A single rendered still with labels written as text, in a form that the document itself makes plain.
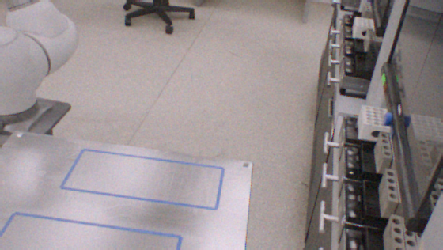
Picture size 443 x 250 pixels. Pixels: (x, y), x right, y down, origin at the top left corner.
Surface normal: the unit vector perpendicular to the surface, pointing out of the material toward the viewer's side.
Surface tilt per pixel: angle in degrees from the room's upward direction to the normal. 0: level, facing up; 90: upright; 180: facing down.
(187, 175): 0
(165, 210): 0
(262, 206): 0
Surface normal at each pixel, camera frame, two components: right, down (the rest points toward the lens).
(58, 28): 0.88, -0.14
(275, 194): 0.08, -0.83
